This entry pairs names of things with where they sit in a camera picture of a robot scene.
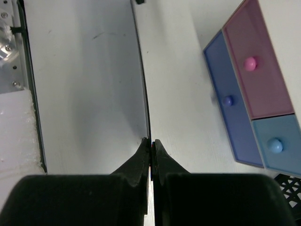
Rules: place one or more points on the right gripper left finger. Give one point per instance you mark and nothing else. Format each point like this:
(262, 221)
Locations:
(116, 199)

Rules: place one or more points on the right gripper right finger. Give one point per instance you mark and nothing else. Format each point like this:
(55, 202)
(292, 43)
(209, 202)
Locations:
(182, 198)

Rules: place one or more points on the white drawer organizer box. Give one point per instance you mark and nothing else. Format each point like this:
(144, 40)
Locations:
(283, 22)

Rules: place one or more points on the purple-blue pulled-out drawer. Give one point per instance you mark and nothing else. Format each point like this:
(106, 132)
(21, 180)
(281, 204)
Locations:
(231, 103)

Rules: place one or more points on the blue pulled-out drawer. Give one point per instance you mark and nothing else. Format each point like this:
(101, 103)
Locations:
(279, 141)

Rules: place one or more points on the black mesh file organizer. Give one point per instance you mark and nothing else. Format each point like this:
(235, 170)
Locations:
(291, 188)

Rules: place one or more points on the white foam block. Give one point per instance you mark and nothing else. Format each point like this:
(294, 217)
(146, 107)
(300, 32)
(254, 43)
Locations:
(19, 145)

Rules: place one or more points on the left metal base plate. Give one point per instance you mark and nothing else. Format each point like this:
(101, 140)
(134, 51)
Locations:
(13, 60)

